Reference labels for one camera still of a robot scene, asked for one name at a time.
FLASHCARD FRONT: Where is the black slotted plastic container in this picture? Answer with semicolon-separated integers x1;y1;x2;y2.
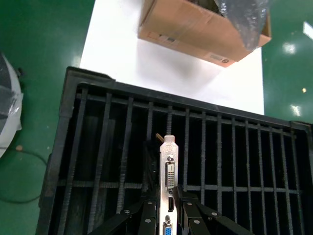
36;66;313;235

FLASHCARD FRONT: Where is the brown cardboard box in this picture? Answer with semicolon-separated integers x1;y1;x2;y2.
137;0;272;67

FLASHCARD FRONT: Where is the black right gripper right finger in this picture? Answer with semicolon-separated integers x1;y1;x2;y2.
177;186;255;235

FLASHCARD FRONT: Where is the grey transparent antistatic bag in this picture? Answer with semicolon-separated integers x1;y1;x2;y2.
214;0;267;51

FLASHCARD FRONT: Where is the graphics card with metal bracket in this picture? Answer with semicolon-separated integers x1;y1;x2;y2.
143;133;179;235

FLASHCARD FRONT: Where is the white round bin with bag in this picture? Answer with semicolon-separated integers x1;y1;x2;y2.
0;51;24;159

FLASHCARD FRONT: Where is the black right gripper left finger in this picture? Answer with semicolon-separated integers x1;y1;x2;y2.
88;195;157;235

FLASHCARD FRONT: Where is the thin dark floor cable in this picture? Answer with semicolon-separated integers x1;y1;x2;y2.
0;146;51;204

